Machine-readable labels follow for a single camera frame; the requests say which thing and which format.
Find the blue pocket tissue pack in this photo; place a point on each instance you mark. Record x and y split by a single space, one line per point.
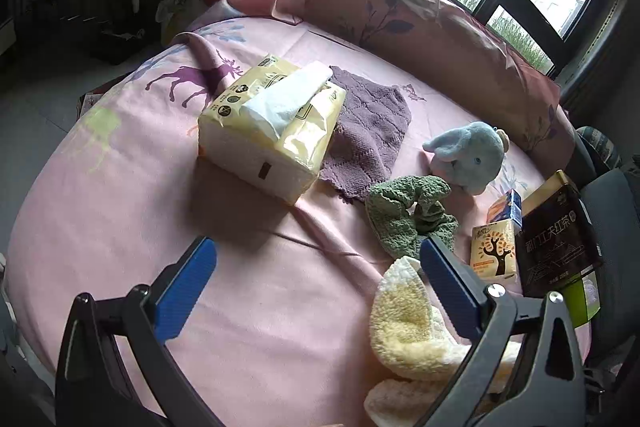
507 207

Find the dark grey chair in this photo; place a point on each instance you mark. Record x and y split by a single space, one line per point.
612 201

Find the green knitted scrunchie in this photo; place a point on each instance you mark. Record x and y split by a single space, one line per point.
404 211

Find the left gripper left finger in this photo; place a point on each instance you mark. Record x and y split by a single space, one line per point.
92 384

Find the black gold tea box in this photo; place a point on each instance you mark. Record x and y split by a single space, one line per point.
556 245

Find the blue plush elephant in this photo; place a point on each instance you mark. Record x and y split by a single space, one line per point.
469 157

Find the yellow tree tissue pack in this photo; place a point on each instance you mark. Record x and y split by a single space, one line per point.
493 250

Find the pink floral pillow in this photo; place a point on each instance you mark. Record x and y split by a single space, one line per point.
441 44

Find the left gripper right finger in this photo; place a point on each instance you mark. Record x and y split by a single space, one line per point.
546 386

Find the pink bed sheet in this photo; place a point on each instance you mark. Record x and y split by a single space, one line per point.
280 336

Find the purple washcloth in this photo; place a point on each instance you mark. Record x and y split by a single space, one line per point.
367 137

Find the yellow fluffy towel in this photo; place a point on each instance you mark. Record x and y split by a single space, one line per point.
408 335

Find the large yellow tissue pack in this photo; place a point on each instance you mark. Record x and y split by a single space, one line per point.
272 126

